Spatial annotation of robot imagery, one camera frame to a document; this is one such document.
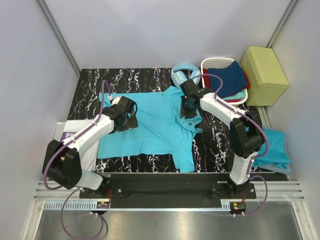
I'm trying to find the aluminium rail frame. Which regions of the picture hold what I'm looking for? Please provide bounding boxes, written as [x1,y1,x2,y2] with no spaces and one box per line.
[23,176,318,240]

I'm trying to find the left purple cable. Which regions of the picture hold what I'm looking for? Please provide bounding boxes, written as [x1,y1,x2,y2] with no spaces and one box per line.
[42,80,113,238]

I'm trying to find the purple cable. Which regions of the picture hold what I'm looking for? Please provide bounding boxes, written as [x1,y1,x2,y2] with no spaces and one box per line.
[183,74,270,217]
[42,80,113,238]

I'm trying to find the yellow-green storage box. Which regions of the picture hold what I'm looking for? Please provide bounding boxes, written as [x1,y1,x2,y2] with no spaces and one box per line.
[240,46,289,106]

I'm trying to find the red folded t-shirt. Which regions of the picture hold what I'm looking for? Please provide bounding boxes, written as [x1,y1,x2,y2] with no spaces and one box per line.
[204,69,251,89]

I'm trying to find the navy blue folded t-shirt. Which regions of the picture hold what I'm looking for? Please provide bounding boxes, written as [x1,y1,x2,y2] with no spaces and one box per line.
[207,61,248,98]

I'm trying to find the pile of teal t-shirts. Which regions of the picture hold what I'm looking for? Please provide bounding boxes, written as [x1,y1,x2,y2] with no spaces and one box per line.
[252,126,292,175]

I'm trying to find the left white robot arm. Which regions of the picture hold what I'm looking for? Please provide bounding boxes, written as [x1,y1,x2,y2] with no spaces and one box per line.
[42,96,138,198]

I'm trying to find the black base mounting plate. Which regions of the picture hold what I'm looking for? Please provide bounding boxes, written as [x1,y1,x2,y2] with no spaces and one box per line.
[79,172,257,209]

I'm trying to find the light blue headphones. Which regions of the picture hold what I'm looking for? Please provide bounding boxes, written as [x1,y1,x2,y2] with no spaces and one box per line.
[170,63,202,89]

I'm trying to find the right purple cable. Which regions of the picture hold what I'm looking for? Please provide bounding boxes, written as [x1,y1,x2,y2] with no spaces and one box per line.
[183,74,270,217]

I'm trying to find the teal folded t-shirt in basket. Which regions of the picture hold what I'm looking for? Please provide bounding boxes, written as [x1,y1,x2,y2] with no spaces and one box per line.
[223,90,246,103]

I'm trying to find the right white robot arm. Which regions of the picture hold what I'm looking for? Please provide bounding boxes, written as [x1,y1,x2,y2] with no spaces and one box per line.
[179,79,267,199]

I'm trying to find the white plastic laundry basket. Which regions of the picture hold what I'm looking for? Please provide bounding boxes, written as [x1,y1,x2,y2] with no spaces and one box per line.
[200,57,248,107]

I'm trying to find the white paper sheets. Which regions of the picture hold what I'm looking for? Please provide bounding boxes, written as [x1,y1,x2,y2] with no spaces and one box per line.
[42,119,99,174]

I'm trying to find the turquoise t-shirt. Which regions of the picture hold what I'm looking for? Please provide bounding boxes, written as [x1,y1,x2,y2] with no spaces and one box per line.
[97,86,202,173]

